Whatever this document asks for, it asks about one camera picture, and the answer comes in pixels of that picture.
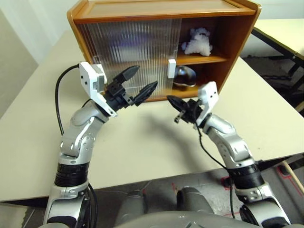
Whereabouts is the silver robot torso shell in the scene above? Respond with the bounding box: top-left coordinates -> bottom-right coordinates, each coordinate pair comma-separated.
114,210 -> 257,228

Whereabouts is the white red green plush toy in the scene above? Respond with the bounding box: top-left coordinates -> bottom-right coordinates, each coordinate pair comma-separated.
181,27 -> 213,57

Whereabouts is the brown wooden cabinet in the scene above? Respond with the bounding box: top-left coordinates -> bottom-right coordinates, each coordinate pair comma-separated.
66,0 -> 262,103

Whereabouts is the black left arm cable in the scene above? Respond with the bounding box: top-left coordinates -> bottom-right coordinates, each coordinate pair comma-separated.
55,65 -> 98,228

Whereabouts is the ribbed translucent sliding door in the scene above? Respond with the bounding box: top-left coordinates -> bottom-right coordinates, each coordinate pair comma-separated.
82,18 -> 183,100
75,20 -> 176,100

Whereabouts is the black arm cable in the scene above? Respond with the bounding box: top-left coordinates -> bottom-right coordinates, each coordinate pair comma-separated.
197,125 -> 237,219
55,65 -> 98,228

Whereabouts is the black metal table frame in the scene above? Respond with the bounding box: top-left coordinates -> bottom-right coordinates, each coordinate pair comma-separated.
257,154 -> 304,171

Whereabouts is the white door handle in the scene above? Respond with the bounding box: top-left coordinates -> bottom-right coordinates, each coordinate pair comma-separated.
168,59 -> 177,79

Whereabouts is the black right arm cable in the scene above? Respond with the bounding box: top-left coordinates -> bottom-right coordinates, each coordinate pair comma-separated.
197,125 -> 237,219

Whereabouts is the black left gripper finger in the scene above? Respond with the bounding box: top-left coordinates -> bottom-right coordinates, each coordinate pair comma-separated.
113,65 -> 140,84
132,80 -> 159,107

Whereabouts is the white bowl with red-green item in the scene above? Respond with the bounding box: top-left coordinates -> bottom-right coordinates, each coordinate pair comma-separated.
173,65 -> 197,91

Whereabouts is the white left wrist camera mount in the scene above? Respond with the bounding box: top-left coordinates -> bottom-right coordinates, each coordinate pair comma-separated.
78,61 -> 118,117

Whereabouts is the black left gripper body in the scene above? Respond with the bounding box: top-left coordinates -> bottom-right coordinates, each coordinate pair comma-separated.
105,80 -> 133,111

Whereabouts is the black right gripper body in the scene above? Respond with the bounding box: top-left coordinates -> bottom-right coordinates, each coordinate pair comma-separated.
175,99 -> 204,124

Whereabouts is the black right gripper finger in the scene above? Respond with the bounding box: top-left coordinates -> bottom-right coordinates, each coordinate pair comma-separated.
167,95 -> 188,112

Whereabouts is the beige side table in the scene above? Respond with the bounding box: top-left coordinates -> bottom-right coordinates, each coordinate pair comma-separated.
251,18 -> 304,79

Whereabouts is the pale wooden stick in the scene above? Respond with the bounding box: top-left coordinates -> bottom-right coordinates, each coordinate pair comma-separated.
284,162 -> 304,190

